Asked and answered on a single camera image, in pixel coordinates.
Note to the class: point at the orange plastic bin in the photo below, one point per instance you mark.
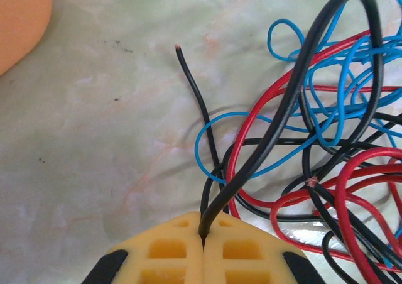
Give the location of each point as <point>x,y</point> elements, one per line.
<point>19,20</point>

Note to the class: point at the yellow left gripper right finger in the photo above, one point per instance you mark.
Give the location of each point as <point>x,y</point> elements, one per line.
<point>251,233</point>

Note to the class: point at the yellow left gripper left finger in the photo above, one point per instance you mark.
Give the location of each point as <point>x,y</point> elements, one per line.
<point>176,233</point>

